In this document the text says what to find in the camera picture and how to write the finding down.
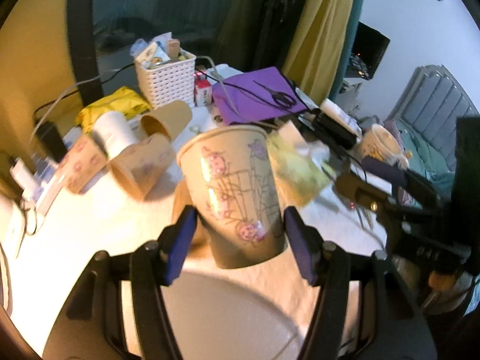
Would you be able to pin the white woven plastic basket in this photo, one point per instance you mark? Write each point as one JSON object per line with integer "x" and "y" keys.
{"x": 169, "y": 82}

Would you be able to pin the black scissors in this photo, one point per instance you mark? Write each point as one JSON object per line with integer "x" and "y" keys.
{"x": 282, "y": 99}

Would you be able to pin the pink floral paper cup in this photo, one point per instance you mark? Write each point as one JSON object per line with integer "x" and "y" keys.
{"x": 82, "y": 163}

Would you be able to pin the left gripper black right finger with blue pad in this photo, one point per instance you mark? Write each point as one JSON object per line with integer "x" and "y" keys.
{"x": 386, "y": 308}

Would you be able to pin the black power adapter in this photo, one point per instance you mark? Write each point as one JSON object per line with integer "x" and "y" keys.
{"x": 51, "y": 140}

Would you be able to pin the grey padded headboard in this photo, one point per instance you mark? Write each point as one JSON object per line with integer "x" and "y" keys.
{"x": 431, "y": 103}

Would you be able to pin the red white small box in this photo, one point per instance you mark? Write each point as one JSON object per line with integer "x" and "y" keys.
{"x": 202, "y": 90}

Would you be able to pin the black monitor screen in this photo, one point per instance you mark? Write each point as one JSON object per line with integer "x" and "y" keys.
{"x": 368, "y": 50}

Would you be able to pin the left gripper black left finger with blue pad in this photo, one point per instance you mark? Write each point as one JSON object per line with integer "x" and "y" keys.
{"x": 151, "y": 267}

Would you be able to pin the yellow green snack packet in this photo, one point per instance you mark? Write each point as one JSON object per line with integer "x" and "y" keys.
{"x": 301, "y": 170}

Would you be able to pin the white paper cup lying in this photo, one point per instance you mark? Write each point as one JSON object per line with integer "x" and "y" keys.
{"x": 112, "y": 132}

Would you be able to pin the purple folder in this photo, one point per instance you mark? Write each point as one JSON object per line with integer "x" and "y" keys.
{"x": 239, "y": 100}

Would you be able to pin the black rectangular device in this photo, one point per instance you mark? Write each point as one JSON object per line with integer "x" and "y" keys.
{"x": 332, "y": 132}

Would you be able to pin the brown paper cup lying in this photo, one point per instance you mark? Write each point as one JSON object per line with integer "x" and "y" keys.
{"x": 139, "y": 167}

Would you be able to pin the yellow plastic bag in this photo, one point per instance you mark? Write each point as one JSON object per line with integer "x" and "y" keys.
{"x": 124, "y": 100}

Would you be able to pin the brown paper cup rear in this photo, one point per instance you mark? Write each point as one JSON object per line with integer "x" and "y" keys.
{"x": 168, "y": 120}

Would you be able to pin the yellow curtain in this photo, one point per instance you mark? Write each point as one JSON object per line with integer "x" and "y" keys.
{"x": 314, "y": 54}

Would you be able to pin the cartoon print bowl cup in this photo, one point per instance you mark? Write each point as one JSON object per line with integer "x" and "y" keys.
{"x": 380, "y": 144}

